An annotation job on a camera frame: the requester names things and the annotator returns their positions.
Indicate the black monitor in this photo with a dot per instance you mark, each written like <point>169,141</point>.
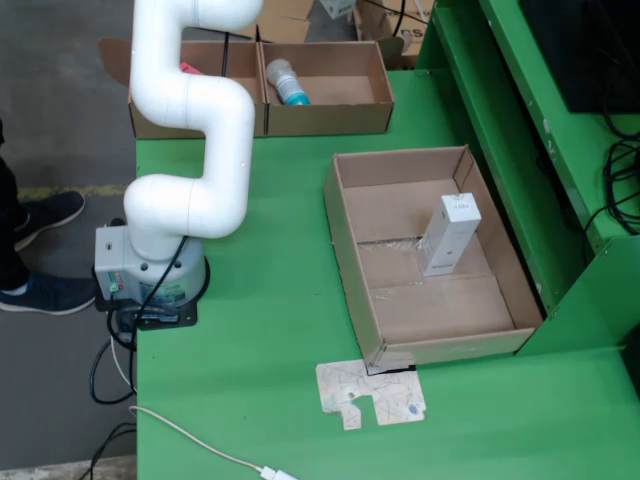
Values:
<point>590,50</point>

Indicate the person in dark trousers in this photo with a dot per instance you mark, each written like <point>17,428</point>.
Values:
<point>10,225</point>

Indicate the dark blue sneaker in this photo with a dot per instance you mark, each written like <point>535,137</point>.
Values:
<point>50,297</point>
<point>55,215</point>

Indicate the tall white carton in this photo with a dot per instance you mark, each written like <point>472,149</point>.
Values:
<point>447,240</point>

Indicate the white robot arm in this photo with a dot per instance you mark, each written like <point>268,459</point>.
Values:
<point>220,125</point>

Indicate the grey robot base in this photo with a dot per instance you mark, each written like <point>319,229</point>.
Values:
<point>107,260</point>

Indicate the green metal shelf rack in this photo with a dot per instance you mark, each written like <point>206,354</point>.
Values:
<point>500,125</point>

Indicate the cardboard box with flap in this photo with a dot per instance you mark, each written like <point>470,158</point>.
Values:
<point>340,90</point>
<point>245,60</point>

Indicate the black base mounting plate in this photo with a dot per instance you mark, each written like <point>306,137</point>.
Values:
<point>185,317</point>

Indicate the flat cardboard sheet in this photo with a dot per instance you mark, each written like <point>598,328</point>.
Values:
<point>285,20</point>

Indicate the printed cardboard carton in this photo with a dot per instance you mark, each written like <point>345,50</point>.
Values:
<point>412,45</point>

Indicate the brown cardboard carton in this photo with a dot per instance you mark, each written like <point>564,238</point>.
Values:
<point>380,20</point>

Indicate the patterned paper card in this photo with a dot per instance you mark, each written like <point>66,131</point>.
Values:
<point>390,395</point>

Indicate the shallow cardboard tray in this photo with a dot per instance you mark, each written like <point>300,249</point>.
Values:
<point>440,310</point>

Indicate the pink product box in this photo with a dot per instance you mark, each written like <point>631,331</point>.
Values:
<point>190,68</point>

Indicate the white teal bottle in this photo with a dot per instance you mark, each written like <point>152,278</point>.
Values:
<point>287,85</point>

